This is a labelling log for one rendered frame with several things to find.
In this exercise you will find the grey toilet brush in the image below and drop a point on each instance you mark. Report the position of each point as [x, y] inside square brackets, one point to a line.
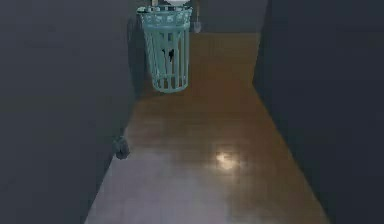
[197, 26]

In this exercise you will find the teal slatted waste bin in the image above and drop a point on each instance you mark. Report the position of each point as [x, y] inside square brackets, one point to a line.
[166, 50]

